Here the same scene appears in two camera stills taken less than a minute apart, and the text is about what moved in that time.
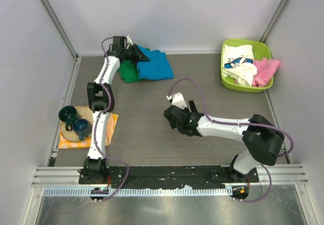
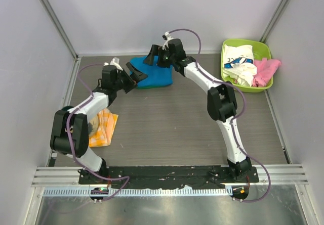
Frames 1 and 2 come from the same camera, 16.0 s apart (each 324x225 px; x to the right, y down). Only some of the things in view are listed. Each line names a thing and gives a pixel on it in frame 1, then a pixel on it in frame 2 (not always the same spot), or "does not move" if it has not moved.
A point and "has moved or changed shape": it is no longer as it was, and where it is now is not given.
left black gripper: [137, 53] -> [131, 83]
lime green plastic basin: [261, 50] does not move
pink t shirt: [266, 70] does not move
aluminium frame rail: [283, 175] does not move
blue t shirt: [157, 68] has moved or changed shape
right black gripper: [193, 107] -> [155, 51]
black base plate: [169, 176] does not move
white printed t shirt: [238, 63] does not move
